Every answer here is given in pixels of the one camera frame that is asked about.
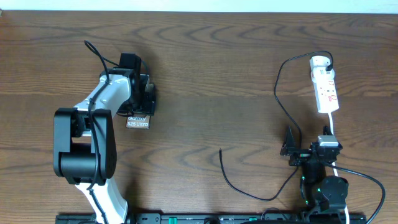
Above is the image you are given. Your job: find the white power strip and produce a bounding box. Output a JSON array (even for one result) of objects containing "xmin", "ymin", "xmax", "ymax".
[{"xmin": 311, "ymin": 67, "xmax": 339, "ymax": 114}]

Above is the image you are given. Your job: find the white charger plug adapter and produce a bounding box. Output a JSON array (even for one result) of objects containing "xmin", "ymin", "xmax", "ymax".
[{"xmin": 310, "ymin": 55, "xmax": 330, "ymax": 70}]

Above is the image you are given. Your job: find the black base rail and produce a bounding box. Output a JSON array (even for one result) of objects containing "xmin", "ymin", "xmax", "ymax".
[{"xmin": 55, "ymin": 211, "xmax": 367, "ymax": 224}]

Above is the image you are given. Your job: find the white power strip cord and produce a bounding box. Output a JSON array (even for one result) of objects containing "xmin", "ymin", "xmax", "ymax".
[{"xmin": 327, "ymin": 112, "xmax": 351, "ymax": 224}]

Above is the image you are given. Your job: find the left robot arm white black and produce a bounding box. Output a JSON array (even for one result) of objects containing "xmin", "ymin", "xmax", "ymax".
[{"xmin": 53, "ymin": 68, "xmax": 155, "ymax": 223}]

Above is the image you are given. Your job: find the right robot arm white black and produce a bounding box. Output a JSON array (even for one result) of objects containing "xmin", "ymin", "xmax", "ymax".
[{"xmin": 280, "ymin": 126, "xmax": 349, "ymax": 213}]

